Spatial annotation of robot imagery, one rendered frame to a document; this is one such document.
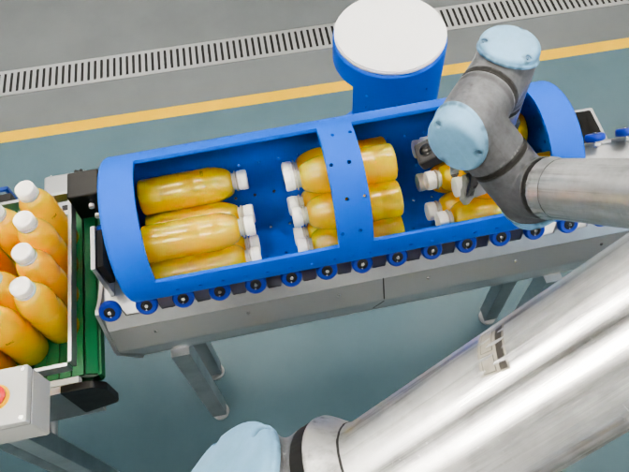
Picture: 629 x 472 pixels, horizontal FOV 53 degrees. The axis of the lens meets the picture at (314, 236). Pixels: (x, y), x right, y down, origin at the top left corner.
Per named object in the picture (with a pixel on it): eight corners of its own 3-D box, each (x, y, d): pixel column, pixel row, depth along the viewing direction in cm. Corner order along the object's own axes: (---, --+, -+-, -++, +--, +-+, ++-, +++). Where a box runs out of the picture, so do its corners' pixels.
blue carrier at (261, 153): (554, 243, 134) (606, 169, 109) (145, 323, 128) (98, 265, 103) (509, 137, 147) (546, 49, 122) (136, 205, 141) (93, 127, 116)
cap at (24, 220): (38, 228, 124) (35, 224, 122) (19, 235, 123) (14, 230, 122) (36, 213, 126) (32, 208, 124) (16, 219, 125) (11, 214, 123)
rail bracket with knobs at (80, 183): (113, 224, 146) (98, 199, 137) (81, 229, 146) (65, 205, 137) (111, 189, 151) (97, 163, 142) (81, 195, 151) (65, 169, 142)
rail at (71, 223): (77, 365, 124) (71, 361, 121) (72, 366, 124) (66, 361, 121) (76, 199, 144) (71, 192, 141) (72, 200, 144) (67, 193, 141)
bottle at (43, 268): (58, 277, 139) (21, 235, 123) (85, 287, 137) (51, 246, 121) (39, 305, 136) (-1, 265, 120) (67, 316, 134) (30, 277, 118)
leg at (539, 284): (510, 360, 218) (566, 281, 164) (494, 363, 218) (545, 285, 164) (504, 345, 221) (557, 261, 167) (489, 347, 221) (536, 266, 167)
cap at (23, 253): (23, 244, 122) (19, 240, 120) (40, 251, 121) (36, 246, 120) (11, 261, 120) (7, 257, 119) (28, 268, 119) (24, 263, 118)
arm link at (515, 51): (465, 50, 89) (494, 7, 93) (452, 110, 100) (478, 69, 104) (528, 74, 86) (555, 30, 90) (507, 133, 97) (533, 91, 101)
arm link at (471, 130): (504, 177, 86) (539, 116, 91) (455, 115, 82) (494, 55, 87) (456, 187, 94) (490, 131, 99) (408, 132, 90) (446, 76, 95)
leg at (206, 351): (225, 378, 219) (186, 305, 165) (209, 381, 219) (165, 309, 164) (223, 362, 222) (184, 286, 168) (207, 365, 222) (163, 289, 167)
